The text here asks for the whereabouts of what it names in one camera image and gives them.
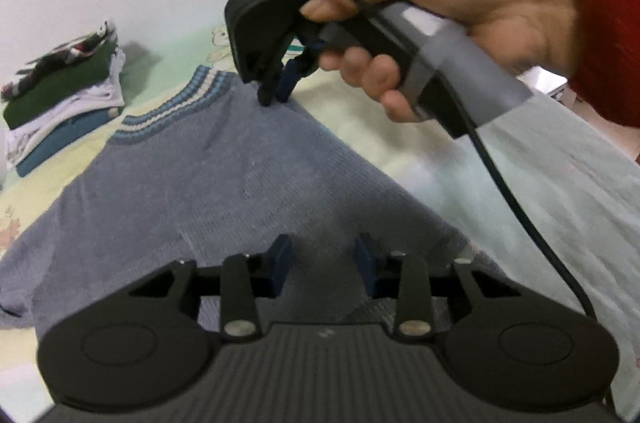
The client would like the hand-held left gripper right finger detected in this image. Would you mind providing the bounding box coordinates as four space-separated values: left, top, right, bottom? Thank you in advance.
354 233 523 344

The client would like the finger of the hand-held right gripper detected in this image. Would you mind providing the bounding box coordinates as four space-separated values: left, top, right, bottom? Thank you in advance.
256 53 284 107
277 46 321 102

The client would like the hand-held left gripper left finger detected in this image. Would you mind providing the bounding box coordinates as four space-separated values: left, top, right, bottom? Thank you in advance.
127 234 293 343

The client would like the grey knit sweater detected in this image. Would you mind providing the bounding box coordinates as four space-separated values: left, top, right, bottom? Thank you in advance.
0 64 481 344

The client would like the stack of folded clothes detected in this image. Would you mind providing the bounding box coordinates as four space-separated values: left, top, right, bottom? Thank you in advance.
5 48 126 164
0 26 118 101

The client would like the folded black white striped shirt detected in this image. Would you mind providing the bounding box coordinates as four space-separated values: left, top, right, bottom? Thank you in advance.
87 20 118 44

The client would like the yellow printed blanket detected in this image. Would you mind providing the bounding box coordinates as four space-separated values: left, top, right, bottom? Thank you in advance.
0 26 640 423

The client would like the folded dark green garment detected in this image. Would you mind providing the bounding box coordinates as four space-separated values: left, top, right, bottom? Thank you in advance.
2 43 118 129

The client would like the folded blue garment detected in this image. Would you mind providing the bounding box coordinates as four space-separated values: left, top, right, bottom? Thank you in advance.
15 106 123 178

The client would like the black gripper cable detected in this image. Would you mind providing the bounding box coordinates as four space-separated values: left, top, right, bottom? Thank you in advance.
260 0 618 419

